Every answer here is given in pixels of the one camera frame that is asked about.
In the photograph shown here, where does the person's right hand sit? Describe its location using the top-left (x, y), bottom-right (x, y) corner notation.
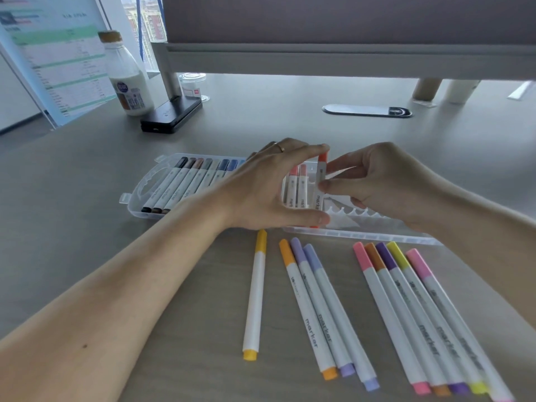
top-left (318, 142), bottom-right (444, 234)

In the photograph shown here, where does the person's left hand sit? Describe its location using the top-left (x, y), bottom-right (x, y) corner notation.
top-left (209, 137), bottom-right (332, 232)

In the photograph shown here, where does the dusty-pink-ended white marker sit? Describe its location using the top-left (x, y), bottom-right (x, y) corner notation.
top-left (286, 165), bottom-right (299, 208)

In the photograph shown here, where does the navy-ended white marker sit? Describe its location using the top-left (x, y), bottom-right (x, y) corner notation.
top-left (209, 159), bottom-right (230, 187)

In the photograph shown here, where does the crimson-ended white marker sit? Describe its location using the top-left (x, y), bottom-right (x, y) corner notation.
top-left (297, 164), bottom-right (309, 209)

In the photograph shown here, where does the red-tipped white marker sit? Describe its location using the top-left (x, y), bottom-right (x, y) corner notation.
top-left (312, 152), bottom-right (329, 229)

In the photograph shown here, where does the yellow-green marker cap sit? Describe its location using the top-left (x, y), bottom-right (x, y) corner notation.
top-left (386, 241), bottom-right (410, 270)

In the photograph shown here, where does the lavender marker cap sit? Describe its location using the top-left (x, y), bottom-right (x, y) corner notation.
top-left (290, 237), bottom-right (308, 264)

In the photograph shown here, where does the purple marker cap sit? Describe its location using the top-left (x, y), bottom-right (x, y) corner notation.
top-left (375, 241), bottom-right (398, 271)

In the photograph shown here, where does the tan-ended white marker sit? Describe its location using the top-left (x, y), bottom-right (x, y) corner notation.
top-left (162, 157), bottom-right (205, 215)

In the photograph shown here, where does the copper marker cap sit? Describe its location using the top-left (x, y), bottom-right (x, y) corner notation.
top-left (364, 242), bottom-right (386, 272)

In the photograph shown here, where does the pink marker cap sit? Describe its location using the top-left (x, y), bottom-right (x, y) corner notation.
top-left (353, 241), bottom-right (374, 271)

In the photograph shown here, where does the brown-ended white marker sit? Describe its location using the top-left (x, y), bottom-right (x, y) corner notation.
top-left (151, 157), bottom-right (197, 214)

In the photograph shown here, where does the light-pink marker cap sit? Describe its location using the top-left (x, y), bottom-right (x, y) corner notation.
top-left (405, 248), bottom-right (432, 279)

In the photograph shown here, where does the periwinkle marker cap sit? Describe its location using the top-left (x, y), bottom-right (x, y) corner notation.
top-left (303, 243), bottom-right (323, 271)

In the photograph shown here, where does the black-ended white marker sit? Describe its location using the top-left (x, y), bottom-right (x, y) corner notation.
top-left (141, 156), bottom-right (189, 213)

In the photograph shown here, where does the yellow-tipped white marker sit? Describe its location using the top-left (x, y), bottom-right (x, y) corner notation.
top-left (242, 229), bottom-right (268, 362)

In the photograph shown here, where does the clear plastic marker case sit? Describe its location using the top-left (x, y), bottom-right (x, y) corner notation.
top-left (119, 153), bottom-right (443, 246)

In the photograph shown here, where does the orange-tipped white marker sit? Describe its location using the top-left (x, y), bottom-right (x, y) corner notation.
top-left (278, 239), bottom-right (339, 381)

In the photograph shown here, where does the pink-ended white marker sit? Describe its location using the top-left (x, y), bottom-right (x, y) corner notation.
top-left (353, 241), bottom-right (432, 395)

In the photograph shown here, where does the lavender-ended white marker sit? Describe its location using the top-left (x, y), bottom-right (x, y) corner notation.
top-left (290, 237), bottom-right (356, 377)

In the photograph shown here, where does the copper-ended white marker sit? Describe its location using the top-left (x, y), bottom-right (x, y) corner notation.
top-left (364, 242), bottom-right (451, 398)

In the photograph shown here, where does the purple-ended white marker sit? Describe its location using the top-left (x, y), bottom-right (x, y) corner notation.
top-left (375, 241), bottom-right (470, 395)

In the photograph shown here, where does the periwinkle-ended white marker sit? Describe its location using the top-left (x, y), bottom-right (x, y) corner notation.
top-left (303, 243), bottom-right (381, 392)

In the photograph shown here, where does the yellow-green-tipped white marker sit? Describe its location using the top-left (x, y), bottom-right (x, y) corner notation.
top-left (386, 241), bottom-right (489, 394)

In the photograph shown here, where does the light-pink-ended white marker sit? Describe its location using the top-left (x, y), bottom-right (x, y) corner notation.
top-left (405, 248), bottom-right (516, 402)

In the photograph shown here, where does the person's left forearm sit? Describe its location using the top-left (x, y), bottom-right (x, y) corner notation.
top-left (0, 190), bottom-right (233, 402)

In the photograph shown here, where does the person's right forearm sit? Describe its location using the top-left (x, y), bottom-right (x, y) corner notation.
top-left (420, 178), bottom-right (536, 331)

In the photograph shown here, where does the brown paper cup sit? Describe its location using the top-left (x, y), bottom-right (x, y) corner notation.
top-left (412, 78), bottom-right (443, 101)

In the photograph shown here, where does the black rectangular power bank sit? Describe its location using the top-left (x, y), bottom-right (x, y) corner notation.
top-left (140, 95), bottom-right (203, 135)

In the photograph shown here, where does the white paper cup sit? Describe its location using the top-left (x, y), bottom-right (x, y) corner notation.
top-left (442, 79), bottom-right (481, 104)

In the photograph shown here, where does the small clear jar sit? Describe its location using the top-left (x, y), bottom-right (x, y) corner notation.
top-left (179, 72), bottom-right (209, 102)

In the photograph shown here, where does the grey desk shelf riser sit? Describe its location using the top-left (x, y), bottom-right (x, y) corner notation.
top-left (150, 41), bottom-right (536, 101)

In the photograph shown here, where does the white paper slip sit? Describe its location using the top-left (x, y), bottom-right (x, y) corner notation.
top-left (507, 81), bottom-right (535, 100)

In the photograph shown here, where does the white milk bottle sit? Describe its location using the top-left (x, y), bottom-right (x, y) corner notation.
top-left (98, 30), bottom-right (156, 117)

